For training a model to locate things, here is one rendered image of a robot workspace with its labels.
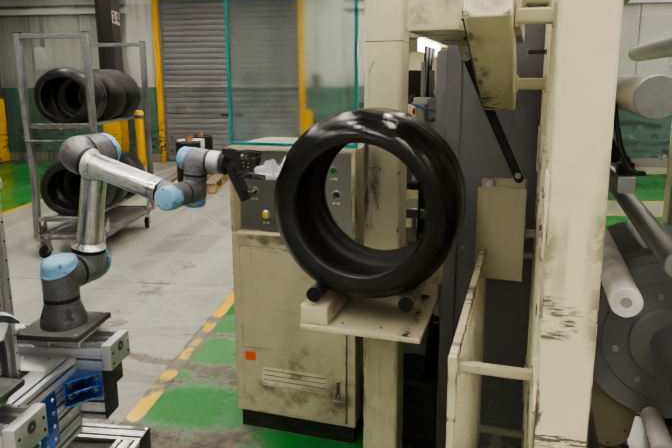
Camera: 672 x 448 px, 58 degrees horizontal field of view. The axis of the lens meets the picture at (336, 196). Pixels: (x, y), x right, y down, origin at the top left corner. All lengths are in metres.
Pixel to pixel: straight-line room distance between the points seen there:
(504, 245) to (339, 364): 0.97
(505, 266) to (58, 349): 1.50
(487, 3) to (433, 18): 0.16
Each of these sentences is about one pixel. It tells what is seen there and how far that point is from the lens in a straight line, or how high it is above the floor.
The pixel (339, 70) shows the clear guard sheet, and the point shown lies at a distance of 2.36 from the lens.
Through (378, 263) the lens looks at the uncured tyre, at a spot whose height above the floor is 0.94.
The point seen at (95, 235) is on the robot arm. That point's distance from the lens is 2.28.
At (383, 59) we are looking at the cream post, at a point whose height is 1.60.
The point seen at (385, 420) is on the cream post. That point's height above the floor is 0.30.
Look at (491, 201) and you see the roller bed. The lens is 1.96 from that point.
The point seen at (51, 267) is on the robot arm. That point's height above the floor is 0.93.
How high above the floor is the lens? 1.54
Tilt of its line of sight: 11 degrees down
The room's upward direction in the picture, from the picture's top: straight up
